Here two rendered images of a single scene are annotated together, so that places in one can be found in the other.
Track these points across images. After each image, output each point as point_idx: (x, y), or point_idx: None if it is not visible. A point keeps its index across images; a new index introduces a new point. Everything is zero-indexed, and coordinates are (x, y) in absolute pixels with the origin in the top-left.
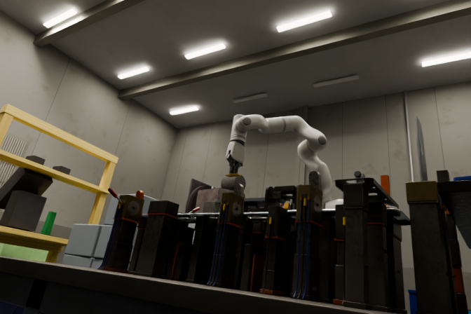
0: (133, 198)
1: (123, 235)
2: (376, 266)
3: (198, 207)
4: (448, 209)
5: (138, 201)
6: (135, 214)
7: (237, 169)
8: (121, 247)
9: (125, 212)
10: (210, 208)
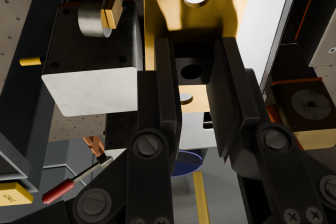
0: (328, 124)
1: (294, 55)
2: None
3: (50, 198)
4: None
5: (308, 122)
6: (295, 93)
7: (163, 98)
8: (284, 37)
9: (326, 90)
10: (138, 53)
